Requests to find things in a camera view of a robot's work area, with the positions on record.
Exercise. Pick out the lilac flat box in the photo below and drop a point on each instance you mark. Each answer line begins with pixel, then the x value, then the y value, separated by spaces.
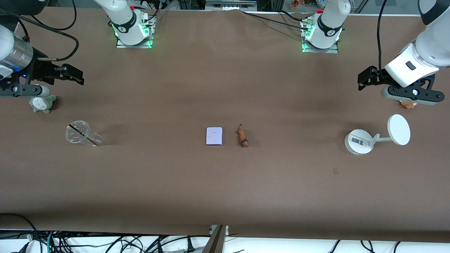
pixel 214 136

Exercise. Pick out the aluminium frame post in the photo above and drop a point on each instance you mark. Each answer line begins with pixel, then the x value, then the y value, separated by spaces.
pixel 215 240

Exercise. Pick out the orange background toy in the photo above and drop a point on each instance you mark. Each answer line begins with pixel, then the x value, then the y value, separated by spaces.
pixel 295 3

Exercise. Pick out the aluminium rail with sockets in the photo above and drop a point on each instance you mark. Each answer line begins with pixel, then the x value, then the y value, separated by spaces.
pixel 230 4

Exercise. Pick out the grey totoro plush toy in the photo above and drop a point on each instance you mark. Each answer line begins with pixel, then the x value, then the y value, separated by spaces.
pixel 43 103

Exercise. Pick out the brown lion figurine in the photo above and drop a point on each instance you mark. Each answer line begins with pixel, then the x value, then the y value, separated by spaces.
pixel 242 137

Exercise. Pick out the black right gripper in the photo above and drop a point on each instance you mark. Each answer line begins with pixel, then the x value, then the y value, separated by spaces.
pixel 41 69

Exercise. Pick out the white round desk lamp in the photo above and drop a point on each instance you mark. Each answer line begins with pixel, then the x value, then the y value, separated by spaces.
pixel 358 142

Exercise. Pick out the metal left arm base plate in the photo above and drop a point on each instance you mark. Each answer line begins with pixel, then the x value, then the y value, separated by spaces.
pixel 334 49

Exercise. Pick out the black drinking straw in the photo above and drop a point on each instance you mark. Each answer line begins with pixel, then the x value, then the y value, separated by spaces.
pixel 84 135

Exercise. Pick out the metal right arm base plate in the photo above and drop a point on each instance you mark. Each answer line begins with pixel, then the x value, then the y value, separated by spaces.
pixel 147 38

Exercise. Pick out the clear plastic cup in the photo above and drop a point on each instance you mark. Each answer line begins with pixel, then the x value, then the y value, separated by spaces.
pixel 79 133

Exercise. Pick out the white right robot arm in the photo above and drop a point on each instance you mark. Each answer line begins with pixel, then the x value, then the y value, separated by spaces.
pixel 123 21

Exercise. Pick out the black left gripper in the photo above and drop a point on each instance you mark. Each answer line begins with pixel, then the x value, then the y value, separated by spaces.
pixel 378 77

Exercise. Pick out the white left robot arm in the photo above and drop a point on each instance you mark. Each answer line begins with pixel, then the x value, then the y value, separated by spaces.
pixel 429 45

